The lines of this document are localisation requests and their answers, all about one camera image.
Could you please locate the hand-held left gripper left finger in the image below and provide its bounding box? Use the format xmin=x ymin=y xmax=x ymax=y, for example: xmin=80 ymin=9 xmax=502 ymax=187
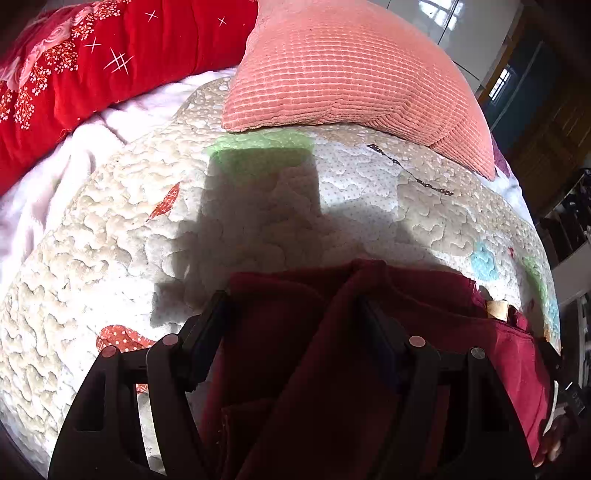
xmin=47 ymin=290 xmax=232 ymax=480

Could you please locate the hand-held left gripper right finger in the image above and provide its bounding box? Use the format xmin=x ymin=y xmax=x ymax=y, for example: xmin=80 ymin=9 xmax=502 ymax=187
xmin=358 ymin=295 xmax=537 ymax=480

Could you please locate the dark red garment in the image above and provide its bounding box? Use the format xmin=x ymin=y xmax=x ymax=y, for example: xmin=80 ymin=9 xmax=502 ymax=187
xmin=198 ymin=258 xmax=556 ymax=480

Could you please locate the person's right hand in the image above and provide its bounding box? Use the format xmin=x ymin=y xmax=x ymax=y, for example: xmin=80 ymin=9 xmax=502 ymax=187
xmin=533 ymin=406 xmax=579 ymax=470

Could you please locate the white furniture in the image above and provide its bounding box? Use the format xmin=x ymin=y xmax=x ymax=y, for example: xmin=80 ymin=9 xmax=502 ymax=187
xmin=551 ymin=247 xmax=591 ymax=352

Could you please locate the quilted patchwork bedspread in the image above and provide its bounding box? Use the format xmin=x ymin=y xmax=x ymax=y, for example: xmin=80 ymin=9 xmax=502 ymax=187
xmin=0 ymin=76 xmax=562 ymax=469

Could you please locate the brown wooden door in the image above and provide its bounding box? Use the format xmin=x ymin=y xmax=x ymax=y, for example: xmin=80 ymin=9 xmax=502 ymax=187
xmin=501 ymin=41 xmax=591 ymax=224

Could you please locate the red floral quilt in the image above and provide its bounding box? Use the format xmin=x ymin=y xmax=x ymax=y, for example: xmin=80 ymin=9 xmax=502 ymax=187
xmin=0 ymin=0 xmax=260 ymax=197

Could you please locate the white glossy wardrobe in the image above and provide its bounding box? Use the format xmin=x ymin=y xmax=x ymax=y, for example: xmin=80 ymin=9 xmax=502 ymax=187
xmin=365 ymin=0 xmax=528 ymax=95

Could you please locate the pink corduroy pillow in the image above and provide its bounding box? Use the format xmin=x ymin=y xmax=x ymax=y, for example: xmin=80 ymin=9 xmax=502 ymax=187
xmin=221 ymin=0 xmax=498 ymax=181

